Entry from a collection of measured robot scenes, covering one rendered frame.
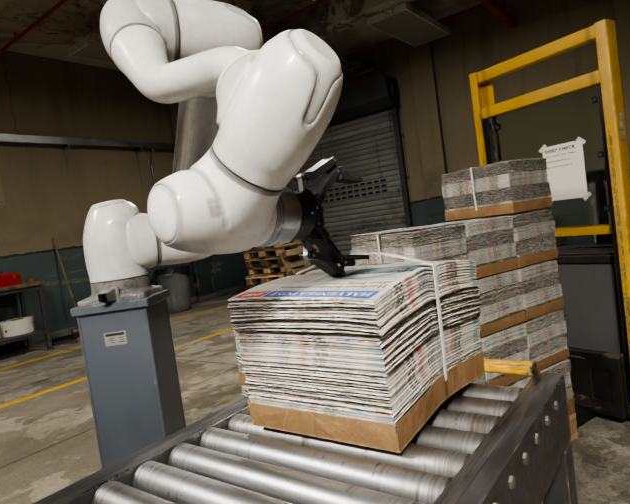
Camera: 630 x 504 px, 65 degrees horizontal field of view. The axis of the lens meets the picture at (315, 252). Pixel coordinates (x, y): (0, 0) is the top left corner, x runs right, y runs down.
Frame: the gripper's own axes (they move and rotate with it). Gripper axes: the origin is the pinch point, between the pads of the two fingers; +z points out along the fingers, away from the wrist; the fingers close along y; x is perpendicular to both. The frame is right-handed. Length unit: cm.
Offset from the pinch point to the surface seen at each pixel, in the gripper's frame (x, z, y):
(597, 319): 5, 212, 49
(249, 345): -11.6, -17.5, 20.4
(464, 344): 13.4, 12.5, 24.6
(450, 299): 14.0, 6.3, 15.6
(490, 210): -22, 144, -8
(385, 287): 13.4, -14.7, 11.5
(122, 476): -22, -36, 37
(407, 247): -35, 87, 5
